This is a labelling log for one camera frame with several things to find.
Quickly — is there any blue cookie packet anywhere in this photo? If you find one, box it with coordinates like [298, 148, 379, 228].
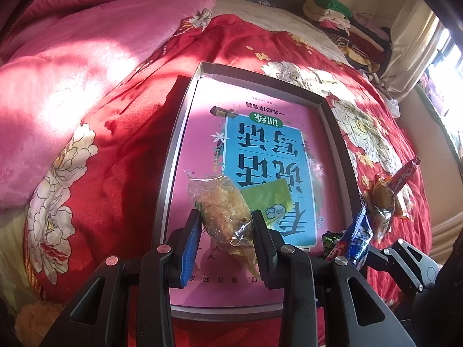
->
[325, 203, 374, 270]

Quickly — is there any yellow snack packet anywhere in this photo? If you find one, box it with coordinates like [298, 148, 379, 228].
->
[363, 175, 396, 240]

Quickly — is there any red milk candy packet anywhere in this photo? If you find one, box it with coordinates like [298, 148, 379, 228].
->
[388, 157, 421, 194]

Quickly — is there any clear bag rice cracker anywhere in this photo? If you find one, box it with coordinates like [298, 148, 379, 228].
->
[188, 175, 260, 279]

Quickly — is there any orange rice cracker roll packet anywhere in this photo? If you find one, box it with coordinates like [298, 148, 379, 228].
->
[394, 185, 414, 221]

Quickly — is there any green peas snack packet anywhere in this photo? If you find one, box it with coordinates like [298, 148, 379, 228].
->
[322, 230, 345, 259]

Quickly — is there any light green snack packet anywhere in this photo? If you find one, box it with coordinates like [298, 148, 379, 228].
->
[241, 179, 293, 226]

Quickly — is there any pile of folded clothes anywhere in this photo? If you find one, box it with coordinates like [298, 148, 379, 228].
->
[303, 0, 392, 76]

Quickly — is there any cream curtain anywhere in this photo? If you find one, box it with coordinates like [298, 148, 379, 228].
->
[381, 0, 445, 102]

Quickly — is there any pink quilt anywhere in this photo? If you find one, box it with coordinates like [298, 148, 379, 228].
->
[1, 0, 216, 208]

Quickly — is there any beige bed sheet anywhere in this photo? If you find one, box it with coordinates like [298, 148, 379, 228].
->
[212, 0, 349, 66]

